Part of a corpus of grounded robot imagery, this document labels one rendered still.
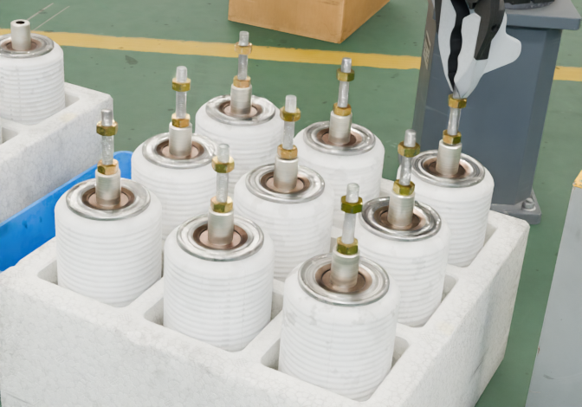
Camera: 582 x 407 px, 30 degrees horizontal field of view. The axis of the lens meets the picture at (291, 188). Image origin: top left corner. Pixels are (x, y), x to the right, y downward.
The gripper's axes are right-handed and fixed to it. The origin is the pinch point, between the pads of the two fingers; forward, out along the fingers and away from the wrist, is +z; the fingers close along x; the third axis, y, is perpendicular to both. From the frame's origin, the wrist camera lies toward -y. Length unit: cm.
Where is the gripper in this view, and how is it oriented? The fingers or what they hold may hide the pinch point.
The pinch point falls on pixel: (454, 82)
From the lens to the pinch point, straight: 104.6
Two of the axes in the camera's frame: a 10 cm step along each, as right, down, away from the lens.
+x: -4.1, -4.6, 7.9
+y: 9.1, -1.5, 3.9
